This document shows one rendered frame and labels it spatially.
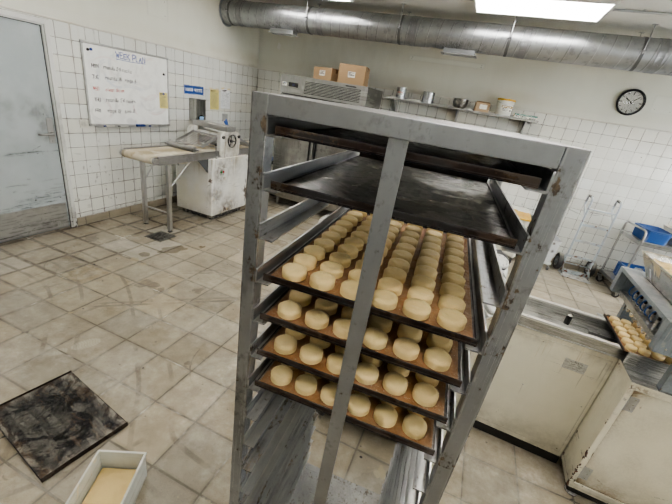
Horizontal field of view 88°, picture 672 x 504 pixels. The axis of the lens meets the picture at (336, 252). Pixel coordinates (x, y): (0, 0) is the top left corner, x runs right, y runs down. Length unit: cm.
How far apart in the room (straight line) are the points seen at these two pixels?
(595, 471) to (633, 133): 471
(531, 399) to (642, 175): 449
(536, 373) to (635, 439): 49
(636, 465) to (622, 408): 34
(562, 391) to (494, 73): 465
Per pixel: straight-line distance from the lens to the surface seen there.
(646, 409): 235
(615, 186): 637
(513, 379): 245
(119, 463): 223
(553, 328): 228
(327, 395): 82
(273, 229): 69
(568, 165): 55
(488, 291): 63
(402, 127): 53
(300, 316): 75
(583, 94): 618
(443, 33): 514
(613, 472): 259
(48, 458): 244
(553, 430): 266
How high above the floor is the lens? 183
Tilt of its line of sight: 23 degrees down
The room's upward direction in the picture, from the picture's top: 10 degrees clockwise
